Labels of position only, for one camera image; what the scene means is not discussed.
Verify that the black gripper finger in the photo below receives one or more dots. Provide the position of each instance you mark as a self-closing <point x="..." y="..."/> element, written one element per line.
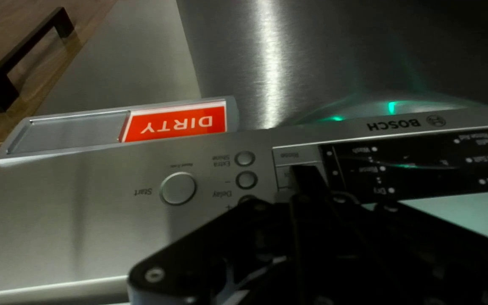
<point x="329" y="254"/>

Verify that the small round middle button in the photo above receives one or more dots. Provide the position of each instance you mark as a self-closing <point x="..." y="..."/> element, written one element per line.
<point x="246" y="179"/>

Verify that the small round button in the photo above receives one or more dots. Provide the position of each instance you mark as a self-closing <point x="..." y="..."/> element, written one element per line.
<point x="245" y="157"/>
<point x="246" y="179"/>

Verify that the small round upper button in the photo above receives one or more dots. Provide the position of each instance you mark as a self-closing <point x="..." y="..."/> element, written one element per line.
<point x="245" y="157"/>

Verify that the large round start button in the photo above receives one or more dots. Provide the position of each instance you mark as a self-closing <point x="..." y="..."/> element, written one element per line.
<point x="178" y="188"/>

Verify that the stainless steel dishwasher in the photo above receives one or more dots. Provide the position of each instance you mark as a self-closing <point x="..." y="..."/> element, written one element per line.
<point x="387" y="98"/>

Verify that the red dirty clean sign magnet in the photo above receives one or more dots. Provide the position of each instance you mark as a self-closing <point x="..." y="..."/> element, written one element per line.
<point x="58" y="133"/>

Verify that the wooden drawer cabinet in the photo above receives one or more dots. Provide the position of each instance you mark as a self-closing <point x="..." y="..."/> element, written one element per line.
<point x="46" y="62"/>

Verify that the upper black drawer handle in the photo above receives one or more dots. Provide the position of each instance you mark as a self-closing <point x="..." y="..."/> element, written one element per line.
<point x="56" y="20"/>

